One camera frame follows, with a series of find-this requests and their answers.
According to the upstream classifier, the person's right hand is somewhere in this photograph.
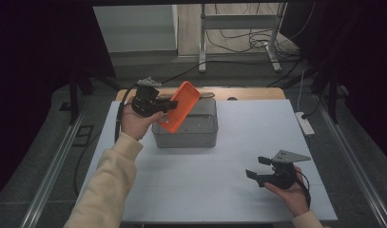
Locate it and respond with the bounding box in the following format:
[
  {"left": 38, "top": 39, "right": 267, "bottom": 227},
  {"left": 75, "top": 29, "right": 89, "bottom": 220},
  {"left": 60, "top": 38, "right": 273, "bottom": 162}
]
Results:
[{"left": 262, "top": 165, "right": 311, "bottom": 219}]

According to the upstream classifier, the tangle of black floor cables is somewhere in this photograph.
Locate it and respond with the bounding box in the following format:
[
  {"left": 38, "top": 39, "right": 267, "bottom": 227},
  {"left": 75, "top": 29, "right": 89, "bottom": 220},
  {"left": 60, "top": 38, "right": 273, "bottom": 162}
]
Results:
[{"left": 204, "top": 2, "right": 317, "bottom": 55}]

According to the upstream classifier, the long black floor cable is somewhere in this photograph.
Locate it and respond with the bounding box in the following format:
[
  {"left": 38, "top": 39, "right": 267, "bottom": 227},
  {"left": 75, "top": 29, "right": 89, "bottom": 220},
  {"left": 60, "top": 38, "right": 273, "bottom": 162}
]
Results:
[{"left": 159, "top": 58, "right": 301, "bottom": 90}]

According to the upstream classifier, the left hand-held gripper cable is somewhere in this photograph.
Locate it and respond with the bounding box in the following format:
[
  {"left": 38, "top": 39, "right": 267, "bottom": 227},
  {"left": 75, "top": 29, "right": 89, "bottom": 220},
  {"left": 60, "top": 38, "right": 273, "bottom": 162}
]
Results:
[{"left": 113, "top": 82, "right": 140, "bottom": 143}]

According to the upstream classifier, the dark curtain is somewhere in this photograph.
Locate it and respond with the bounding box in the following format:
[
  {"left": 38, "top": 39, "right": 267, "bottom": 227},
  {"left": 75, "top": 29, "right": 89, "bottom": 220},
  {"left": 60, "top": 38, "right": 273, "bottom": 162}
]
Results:
[
  {"left": 0, "top": 0, "right": 117, "bottom": 204},
  {"left": 281, "top": 0, "right": 387, "bottom": 160}
]

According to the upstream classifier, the thin black floor cable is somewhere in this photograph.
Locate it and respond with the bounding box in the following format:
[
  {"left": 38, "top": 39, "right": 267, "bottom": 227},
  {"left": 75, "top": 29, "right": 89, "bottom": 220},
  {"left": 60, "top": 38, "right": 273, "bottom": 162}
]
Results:
[{"left": 73, "top": 132, "right": 102, "bottom": 198}]

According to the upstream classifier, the aluminium floor rail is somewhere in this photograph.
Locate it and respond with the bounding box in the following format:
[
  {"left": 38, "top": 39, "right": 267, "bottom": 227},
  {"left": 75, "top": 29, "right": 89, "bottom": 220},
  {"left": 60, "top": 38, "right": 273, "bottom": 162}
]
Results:
[
  {"left": 314, "top": 94, "right": 387, "bottom": 228},
  {"left": 19, "top": 104, "right": 88, "bottom": 228}
]

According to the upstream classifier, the white power strip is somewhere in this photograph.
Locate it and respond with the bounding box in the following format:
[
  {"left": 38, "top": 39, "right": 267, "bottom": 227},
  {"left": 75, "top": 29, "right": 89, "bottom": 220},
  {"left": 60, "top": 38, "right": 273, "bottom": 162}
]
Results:
[{"left": 294, "top": 110, "right": 316, "bottom": 138}]

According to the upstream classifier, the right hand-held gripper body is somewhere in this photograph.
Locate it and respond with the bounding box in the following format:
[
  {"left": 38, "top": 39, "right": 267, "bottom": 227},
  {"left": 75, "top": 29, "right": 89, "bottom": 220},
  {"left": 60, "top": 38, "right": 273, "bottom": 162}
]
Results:
[{"left": 262, "top": 149, "right": 312, "bottom": 191}]

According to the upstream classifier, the white cable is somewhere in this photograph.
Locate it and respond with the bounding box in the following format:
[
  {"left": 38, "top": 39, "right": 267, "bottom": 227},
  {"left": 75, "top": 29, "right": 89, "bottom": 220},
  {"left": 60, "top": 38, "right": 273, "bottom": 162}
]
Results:
[{"left": 296, "top": 67, "right": 307, "bottom": 114}]

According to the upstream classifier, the grey metal stand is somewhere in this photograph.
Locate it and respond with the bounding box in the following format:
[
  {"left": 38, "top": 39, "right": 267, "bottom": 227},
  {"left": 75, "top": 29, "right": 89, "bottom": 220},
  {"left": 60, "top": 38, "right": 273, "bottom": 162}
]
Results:
[{"left": 197, "top": 2, "right": 289, "bottom": 74}]

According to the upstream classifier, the hand-held gripper cable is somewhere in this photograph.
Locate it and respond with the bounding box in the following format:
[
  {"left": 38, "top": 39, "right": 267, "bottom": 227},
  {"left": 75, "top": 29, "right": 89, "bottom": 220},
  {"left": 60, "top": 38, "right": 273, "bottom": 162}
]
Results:
[
  {"left": 113, "top": 82, "right": 140, "bottom": 143},
  {"left": 293, "top": 170, "right": 313, "bottom": 211}
]

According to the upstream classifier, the white table mat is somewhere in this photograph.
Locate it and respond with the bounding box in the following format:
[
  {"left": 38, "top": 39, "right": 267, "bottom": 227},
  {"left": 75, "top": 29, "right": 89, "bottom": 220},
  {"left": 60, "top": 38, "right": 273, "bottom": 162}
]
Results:
[{"left": 68, "top": 99, "right": 339, "bottom": 223}]

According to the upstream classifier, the right hand-held gripper cable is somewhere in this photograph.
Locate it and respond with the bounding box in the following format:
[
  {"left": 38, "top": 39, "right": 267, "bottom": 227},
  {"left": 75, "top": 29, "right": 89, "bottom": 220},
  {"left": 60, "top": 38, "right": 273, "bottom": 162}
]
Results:
[{"left": 293, "top": 170, "right": 313, "bottom": 211}]

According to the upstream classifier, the orange phone case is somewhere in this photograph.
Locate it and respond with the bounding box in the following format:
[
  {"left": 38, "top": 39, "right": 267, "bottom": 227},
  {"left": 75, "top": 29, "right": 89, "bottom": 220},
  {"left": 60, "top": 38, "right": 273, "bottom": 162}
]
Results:
[{"left": 158, "top": 80, "right": 202, "bottom": 134}]

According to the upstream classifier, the person's left hand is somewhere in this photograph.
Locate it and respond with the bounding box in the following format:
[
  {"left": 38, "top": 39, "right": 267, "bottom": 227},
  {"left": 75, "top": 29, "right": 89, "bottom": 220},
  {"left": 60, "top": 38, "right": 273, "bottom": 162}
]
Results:
[{"left": 120, "top": 96, "right": 165, "bottom": 142}]

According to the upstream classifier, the black stand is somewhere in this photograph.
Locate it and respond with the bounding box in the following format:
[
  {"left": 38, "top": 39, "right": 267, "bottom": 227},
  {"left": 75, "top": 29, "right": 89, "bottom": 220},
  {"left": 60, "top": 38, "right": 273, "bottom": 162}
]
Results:
[
  {"left": 310, "top": 71, "right": 351, "bottom": 125},
  {"left": 58, "top": 71, "right": 123, "bottom": 125}
]

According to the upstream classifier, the wooden table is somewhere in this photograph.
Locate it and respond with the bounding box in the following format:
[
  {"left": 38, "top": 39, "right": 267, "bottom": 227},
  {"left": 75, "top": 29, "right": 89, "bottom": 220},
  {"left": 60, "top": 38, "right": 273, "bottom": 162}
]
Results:
[{"left": 115, "top": 87, "right": 287, "bottom": 103}]

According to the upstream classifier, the grey translucent storage box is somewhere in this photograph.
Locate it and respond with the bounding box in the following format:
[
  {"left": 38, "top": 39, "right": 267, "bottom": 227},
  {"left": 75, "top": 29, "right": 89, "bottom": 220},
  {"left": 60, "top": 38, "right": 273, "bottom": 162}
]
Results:
[{"left": 150, "top": 91, "right": 220, "bottom": 149}]

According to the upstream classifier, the black power cable with plug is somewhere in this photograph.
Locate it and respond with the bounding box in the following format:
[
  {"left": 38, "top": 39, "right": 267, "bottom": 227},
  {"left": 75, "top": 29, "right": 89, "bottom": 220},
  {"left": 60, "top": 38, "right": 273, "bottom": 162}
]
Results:
[{"left": 300, "top": 94, "right": 326, "bottom": 121}]

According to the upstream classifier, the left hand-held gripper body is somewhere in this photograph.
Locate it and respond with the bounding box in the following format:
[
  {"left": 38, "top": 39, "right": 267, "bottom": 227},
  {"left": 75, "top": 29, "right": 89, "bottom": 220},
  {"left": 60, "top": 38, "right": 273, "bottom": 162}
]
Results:
[{"left": 130, "top": 76, "right": 167, "bottom": 119}]

